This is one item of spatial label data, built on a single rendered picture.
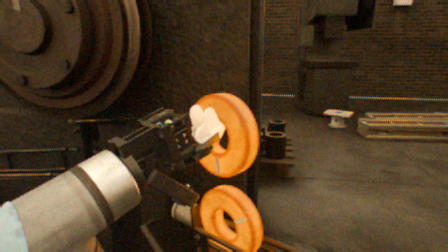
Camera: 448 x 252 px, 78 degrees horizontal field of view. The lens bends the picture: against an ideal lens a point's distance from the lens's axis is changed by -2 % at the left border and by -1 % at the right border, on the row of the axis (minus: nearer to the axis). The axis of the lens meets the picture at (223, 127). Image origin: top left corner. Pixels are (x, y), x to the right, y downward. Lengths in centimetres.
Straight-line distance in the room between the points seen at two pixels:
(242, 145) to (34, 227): 31
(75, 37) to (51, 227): 45
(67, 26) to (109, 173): 42
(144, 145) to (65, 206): 12
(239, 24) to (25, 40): 51
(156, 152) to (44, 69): 42
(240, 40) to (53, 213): 63
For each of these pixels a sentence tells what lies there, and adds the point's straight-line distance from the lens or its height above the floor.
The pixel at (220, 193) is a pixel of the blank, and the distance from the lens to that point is 60.
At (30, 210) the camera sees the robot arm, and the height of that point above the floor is 90.
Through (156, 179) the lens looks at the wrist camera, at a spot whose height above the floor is 88.
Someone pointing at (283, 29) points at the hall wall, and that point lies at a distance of 678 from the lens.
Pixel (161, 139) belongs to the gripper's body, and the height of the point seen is 94.
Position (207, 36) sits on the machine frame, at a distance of 83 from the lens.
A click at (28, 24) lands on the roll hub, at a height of 112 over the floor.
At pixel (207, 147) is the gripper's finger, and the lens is 45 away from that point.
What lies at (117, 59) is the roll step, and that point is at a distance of 74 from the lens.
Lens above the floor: 106
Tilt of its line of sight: 15 degrees down
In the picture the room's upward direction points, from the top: straight up
